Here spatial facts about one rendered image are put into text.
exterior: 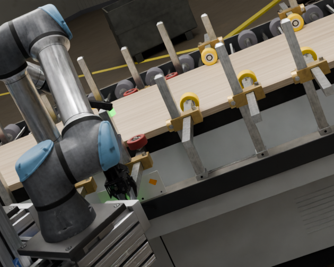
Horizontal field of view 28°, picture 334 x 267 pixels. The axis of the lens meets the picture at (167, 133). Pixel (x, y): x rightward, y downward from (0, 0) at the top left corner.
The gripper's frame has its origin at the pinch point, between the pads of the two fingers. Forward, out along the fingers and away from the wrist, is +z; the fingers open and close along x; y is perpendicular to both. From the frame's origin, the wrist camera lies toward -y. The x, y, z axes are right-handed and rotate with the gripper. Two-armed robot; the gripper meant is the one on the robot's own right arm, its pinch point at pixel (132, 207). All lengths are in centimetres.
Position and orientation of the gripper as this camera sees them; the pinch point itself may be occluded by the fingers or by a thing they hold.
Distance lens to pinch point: 229.1
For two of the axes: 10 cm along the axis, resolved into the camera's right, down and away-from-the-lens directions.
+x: 9.2, -3.5, -1.7
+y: -0.4, 3.4, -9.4
